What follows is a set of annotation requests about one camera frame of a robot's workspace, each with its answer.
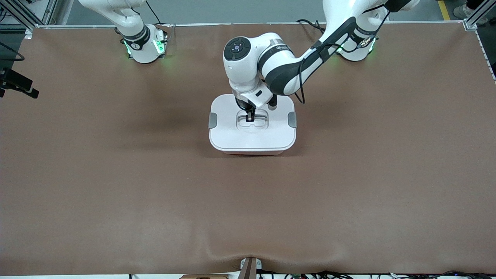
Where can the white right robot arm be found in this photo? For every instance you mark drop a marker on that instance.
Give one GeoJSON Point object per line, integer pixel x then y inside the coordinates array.
{"type": "Point", "coordinates": [143, 46]}

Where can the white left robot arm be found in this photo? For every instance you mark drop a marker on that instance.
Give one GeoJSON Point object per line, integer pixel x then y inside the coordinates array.
{"type": "Point", "coordinates": [283, 66]}

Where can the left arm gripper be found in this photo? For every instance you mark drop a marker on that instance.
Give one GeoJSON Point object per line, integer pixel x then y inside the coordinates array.
{"type": "Point", "coordinates": [244, 105]}

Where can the aluminium frame post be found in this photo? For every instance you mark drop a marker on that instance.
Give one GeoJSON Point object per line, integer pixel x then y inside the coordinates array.
{"type": "Point", "coordinates": [23, 11]}
{"type": "Point", "coordinates": [478, 15]}

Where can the brown table mat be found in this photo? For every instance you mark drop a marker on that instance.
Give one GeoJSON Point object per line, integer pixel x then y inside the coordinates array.
{"type": "Point", "coordinates": [348, 193]}

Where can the grey shoe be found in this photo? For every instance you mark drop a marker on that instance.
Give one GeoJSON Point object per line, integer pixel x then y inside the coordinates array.
{"type": "Point", "coordinates": [463, 11]}

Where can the white plastic box lid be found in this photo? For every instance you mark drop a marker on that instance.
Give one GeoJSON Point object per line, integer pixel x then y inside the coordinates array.
{"type": "Point", "coordinates": [232, 135]}

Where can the grey box latch clip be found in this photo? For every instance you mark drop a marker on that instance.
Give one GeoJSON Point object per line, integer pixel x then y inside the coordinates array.
{"type": "Point", "coordinates": [212, 120]}
{"type": "Point", "coordinates": [292, 119]}

